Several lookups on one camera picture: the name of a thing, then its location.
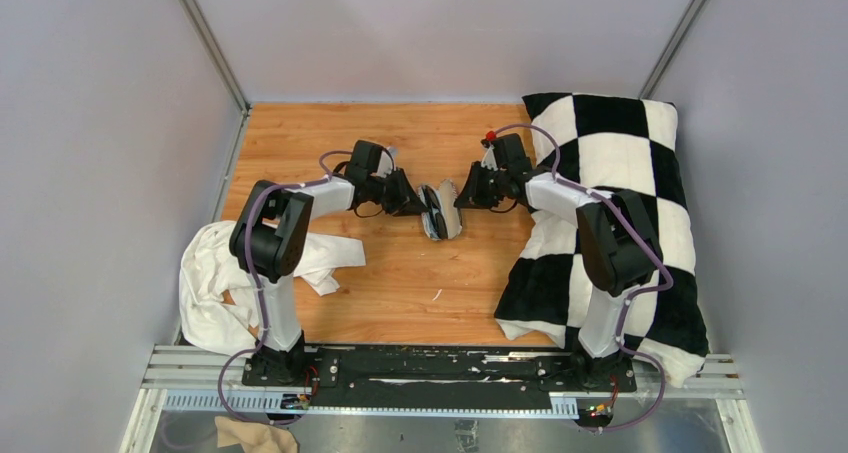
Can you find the beige cloth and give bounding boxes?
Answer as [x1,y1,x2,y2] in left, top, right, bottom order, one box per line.
[214,416,299,453]

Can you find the white crumpled cloth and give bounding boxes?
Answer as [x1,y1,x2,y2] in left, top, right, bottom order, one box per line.
[179,220,366,355]

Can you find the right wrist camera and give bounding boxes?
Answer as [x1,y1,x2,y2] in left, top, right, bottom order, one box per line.
[480,131,499,171]

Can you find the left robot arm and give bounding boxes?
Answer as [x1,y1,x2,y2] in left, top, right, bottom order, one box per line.
[229,140,428,386]

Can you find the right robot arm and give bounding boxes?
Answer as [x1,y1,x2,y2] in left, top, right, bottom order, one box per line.
[454,131,673,391]

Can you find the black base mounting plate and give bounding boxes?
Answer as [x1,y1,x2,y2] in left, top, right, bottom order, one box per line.
[242,344,637,399]

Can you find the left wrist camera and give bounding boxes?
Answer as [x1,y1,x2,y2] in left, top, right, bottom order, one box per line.
[377,146,398,177]

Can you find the aluminium frame rail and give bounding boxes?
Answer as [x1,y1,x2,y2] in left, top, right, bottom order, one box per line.
[140,353,745,419]

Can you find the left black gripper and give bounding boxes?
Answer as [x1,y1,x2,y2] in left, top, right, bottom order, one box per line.
[367,168,428,218]

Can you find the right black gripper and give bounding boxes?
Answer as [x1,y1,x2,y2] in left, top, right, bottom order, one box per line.
[453,162,508,211]

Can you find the black white checkered pillow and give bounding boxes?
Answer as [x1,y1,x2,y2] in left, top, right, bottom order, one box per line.
[494,92,709,387]

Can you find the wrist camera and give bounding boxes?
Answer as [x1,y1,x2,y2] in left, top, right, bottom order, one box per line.
[480,131,499,171]
[377,146,398,177]

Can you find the black sunglasses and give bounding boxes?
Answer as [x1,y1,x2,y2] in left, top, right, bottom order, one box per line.
[418,185,448,241]

